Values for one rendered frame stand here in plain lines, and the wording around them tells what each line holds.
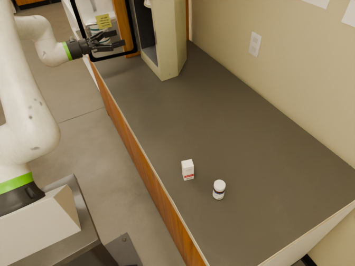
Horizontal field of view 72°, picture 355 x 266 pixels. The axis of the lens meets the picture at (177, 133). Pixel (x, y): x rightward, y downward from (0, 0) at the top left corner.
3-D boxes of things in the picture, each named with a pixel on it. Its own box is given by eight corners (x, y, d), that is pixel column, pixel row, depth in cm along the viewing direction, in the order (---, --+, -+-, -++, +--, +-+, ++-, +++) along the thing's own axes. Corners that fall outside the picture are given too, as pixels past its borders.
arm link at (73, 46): (71, 56, 129) (74, 64, 123) (62, 35, 121) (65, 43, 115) (82, 53, 131) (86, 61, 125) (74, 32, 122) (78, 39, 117)
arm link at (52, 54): (45, 69, 125) (43, 70, 115) (34, 44, 120) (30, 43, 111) (73, 62, 129) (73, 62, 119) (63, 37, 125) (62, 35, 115)
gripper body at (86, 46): (80, 44, 119) (98, 39, 121) (75, 37, 124) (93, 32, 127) (84, 58, 124) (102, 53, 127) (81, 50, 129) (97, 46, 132)
